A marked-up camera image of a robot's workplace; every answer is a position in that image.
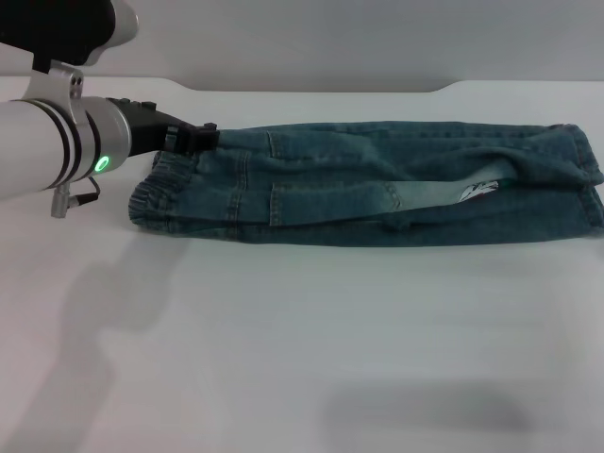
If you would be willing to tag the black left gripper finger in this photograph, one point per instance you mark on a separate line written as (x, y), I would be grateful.
(186, 142)
(207, 129)

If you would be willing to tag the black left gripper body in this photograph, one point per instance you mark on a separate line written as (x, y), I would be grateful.
(146, 129)

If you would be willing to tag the blue denim shorts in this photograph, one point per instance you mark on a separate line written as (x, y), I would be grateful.
(340, 189)

